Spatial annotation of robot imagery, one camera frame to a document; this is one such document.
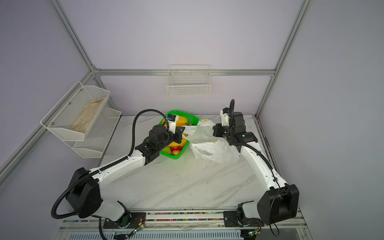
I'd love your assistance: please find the right black cable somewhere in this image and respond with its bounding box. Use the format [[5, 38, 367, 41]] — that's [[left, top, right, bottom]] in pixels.
[[225, 98, 286, 238]]

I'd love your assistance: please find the white lemon print plastic bag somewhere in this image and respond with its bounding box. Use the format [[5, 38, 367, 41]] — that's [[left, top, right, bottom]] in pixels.
[[183, 119, 240, 164]]

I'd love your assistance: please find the left black corrugated cable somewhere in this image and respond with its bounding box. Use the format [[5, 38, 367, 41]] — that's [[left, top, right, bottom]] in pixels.
[[50, 109, 168, 240]]

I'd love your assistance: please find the white mesh shelf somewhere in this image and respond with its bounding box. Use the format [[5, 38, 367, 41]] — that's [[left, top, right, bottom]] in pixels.
[[73, 107, 121, 159], [40, 81, 110, 142]]

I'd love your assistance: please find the yellow banana bunch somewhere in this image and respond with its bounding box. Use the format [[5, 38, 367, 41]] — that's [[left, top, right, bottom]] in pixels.
[[162, 139, 187, 156], [177, 116, 192, 127]]

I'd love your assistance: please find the lower white mesh shelf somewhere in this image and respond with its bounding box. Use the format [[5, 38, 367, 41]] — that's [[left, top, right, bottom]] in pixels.
[[73, 107, 121, 159]]

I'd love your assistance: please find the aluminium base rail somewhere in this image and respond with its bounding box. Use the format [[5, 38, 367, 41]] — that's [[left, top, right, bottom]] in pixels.
[[53, 207, 314, 240]]

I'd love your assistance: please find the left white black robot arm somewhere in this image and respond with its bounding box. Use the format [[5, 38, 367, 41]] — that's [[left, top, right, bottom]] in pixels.
[[66, 125, 185, 222]]

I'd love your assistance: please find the beige cloth in shelf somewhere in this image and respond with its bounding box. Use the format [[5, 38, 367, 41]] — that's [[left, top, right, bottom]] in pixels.
[[70, 97, 106, 134]]

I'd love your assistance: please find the white wire wall basket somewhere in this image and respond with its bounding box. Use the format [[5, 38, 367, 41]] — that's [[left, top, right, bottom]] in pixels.
[[166, 65, 211, 97]]

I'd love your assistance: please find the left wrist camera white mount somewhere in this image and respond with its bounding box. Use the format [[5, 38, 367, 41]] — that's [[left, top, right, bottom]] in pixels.
[[166, 114, 179, 134]]

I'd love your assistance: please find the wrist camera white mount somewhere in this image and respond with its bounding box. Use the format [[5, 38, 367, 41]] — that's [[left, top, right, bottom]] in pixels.
[[166, 114, 179, 134], [220, 108, 230, 126]]

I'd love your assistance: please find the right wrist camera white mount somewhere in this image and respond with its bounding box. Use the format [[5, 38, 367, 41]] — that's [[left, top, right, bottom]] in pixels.
[[220, 108, 230, 126]]

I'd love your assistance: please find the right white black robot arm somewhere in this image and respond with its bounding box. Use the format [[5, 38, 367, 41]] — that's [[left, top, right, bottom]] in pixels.
[[213, 108, 300, 226]]

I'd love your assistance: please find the green plastic basket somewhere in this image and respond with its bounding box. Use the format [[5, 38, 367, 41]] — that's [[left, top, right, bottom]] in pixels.
[[160, 110, 199, 160]]

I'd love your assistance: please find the upper white mesh shelf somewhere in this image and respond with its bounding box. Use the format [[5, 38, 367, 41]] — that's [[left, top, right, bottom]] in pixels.
[[40, 81, 110, 142]]

